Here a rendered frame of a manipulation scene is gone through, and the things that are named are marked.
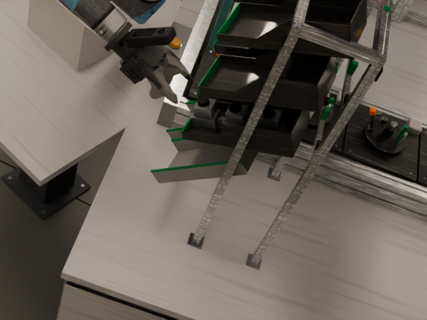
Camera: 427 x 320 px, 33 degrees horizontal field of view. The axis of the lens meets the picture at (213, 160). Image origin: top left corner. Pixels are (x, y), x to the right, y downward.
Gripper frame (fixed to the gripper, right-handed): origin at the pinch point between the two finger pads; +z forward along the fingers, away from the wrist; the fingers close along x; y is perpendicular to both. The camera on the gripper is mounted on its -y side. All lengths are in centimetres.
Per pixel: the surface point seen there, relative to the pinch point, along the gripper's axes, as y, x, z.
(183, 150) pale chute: 22.8, -6.3, 15.7
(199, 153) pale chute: 16.8, -3.7, 18.1
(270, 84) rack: -27.4, 10.0, 7.6
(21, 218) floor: 136, -23, 10
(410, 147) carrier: -1, -52, 72
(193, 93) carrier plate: 28.6, -31.0, 11.1
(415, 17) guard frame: 10, -133, 66
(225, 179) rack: 3.1, 9.4, 21.9
